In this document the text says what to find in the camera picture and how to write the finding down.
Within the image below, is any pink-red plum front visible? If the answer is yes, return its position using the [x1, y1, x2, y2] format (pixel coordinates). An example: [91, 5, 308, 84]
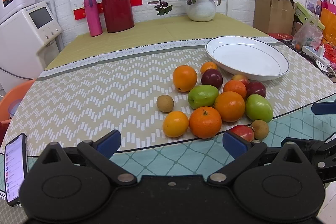
[230, 124, 255, 142]

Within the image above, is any brown longan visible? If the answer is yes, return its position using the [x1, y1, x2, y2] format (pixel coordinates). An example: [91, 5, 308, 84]
[157, 95, 174, 113]
[251, 120, 269, 140]

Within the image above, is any mandarin with stem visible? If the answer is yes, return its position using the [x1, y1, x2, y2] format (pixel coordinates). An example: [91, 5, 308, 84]
[189, 106, 222, 139]

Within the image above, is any large orange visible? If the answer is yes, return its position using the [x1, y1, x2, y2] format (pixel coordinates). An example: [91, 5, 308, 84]
[173, 65, 198, 92]
[214, 92, 245, 123]

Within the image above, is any green jujube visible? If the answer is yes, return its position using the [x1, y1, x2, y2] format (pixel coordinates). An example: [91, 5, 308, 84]
[245, 94, 273, 123]
[188, 85, 219, 110]

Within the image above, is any tangerine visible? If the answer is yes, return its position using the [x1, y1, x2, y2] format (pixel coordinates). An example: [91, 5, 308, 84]
[223, 80, 247, 99]

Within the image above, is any dark red plum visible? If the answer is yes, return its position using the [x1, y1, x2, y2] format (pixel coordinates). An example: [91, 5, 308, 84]
[247, 81, 266, 98]
[201, 69, 223, 89]

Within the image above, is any yellow-orange small citrus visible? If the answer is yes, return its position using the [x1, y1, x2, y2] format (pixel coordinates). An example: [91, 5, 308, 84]
[162, 111, 189, 138]

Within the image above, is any red-yellow plum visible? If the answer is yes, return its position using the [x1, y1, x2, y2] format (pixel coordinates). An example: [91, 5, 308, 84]
[232, 75, 250, 87]

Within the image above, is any dark red plum back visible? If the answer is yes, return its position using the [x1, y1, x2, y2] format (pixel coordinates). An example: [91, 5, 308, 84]
[201, 69, 223, 89]

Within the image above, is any white power strip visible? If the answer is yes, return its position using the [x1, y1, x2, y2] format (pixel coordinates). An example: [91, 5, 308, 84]
[302, 46, 330, 67]

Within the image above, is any clear plastic bag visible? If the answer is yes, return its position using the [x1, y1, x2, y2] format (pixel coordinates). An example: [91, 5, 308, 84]
[293, 20, 323, 51]

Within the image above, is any small orange near plate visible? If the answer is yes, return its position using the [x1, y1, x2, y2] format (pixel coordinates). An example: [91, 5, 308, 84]
[201, 62, 218, 75]

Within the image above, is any white oval plate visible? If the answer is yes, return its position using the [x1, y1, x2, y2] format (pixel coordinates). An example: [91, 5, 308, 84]
[205, 36, 290, 81]

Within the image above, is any red envelope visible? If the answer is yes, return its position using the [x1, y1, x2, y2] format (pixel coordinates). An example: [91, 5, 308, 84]
[269, 34, 293, 40]

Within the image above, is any patterned beige tablecloth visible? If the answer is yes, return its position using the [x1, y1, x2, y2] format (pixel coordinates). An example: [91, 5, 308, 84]
[3, 14, 335, 157]

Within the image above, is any orange gift bag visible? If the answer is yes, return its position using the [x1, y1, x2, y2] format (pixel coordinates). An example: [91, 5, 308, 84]
[320, 8, 336, 46]

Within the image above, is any green cardboard box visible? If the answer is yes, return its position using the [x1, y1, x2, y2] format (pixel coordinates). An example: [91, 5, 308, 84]
[292, 2, 315, 34]

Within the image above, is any smartphone with lit screen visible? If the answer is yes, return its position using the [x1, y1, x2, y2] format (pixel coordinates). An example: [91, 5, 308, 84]
[4, 133, 28, 207]

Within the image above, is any brown cardboard box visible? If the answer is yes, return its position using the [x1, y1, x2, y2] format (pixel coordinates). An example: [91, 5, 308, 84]
[253, 0, 295, 35]

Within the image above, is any orange plastic stool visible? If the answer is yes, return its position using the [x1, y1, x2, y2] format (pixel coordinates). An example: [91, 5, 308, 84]
[0, 79, 35, 144]

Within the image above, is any pink thermos bottle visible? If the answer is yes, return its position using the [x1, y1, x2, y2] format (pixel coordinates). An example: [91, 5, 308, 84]
[84, 0, 102, 37]

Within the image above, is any dark red thermos jug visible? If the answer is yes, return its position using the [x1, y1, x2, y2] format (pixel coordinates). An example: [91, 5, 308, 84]
[102, 0, 134, 33]

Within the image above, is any white water dispenser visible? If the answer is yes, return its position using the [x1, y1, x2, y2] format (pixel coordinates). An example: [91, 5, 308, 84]
[1, 1, 62, 93]

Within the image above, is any white plant pot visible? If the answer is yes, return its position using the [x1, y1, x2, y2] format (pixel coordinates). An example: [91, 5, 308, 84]
[186, 0, 217, 22]

